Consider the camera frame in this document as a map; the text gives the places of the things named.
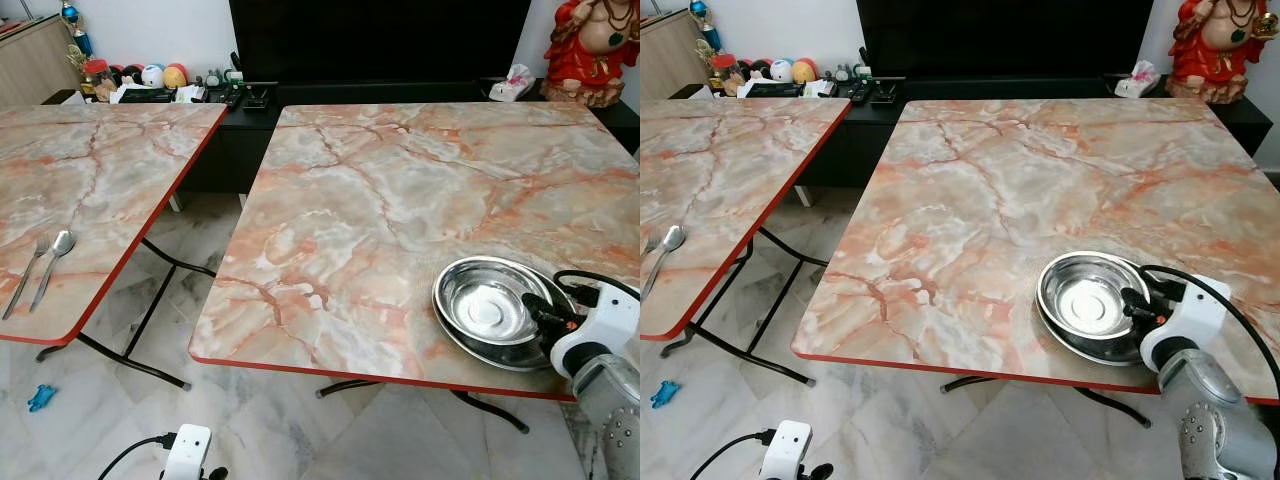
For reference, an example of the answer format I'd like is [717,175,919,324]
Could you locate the stainless steel bowl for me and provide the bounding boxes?
[1035,250,1167,367]
[432,255,582,374]

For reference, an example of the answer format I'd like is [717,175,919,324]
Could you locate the black folding table legs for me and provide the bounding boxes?
[36,238,217,392]
[940,374,1152,429]
[317,378,530,434]
[660,228,830,387]

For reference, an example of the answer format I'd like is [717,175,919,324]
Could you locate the steel spoon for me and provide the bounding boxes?
[641,225,687,300]
[29,230,77,313]

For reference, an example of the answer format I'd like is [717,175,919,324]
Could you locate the white and pink plastic bag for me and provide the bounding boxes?
[1113,59,1162,99]
[490,63,537,103]

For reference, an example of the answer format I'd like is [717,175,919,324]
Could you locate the red laughing buddha statue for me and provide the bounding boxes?
[541,0,641,109]
[1165,0,1280,106]

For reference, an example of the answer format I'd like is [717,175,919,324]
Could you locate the light wooden cabinet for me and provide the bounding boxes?
[640,8,709,101]
[0,12,83,111]

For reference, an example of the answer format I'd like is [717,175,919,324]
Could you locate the black television screen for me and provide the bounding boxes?
[228,0,533,87]
[857,0,1157,81]

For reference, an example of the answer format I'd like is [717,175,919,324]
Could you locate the gold and blue trophy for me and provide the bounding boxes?
[60,0,93,73]
[689,0,721,67]

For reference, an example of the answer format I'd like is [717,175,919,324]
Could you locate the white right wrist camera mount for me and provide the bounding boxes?
[1140,278,1233,372]
[550,283,641,379]

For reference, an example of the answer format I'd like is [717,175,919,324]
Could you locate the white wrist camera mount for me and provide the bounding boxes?
[760,420,813,480]
[1140,278,1233,372]
[163,424,213,480]
[550,283,641,379]

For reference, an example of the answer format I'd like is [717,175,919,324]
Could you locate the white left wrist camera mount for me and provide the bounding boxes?
[163,424,213,480]
[760,420,813,480]

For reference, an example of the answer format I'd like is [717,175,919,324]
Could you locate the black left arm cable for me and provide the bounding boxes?
[690,427,777,480]
[98,431,180,480]

